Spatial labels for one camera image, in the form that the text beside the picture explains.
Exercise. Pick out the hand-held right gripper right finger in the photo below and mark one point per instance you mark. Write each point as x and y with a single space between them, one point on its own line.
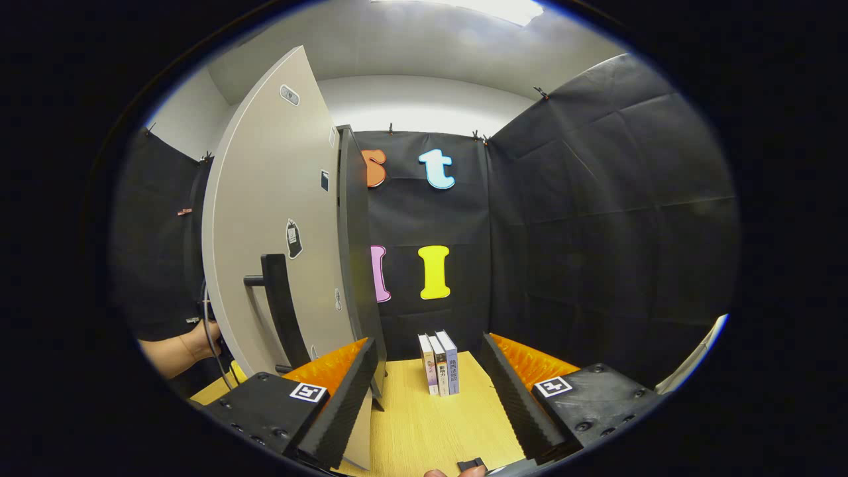
510 404

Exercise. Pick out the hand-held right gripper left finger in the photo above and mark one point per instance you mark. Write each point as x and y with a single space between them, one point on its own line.
344 404

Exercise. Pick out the dark grey cabinet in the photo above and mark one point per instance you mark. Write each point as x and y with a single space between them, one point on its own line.
358 265

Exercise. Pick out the grey cabinet door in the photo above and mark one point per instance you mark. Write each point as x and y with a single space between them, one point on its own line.
271 199

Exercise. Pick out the grey blue book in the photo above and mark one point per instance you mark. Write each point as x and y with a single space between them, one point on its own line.
452 368

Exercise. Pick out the white spine book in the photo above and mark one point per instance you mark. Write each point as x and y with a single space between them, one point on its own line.
440 371

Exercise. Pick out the pink spine book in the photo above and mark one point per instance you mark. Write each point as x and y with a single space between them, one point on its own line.
428 368

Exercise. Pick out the black backdrop cloth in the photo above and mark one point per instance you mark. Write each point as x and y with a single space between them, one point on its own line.
596 232

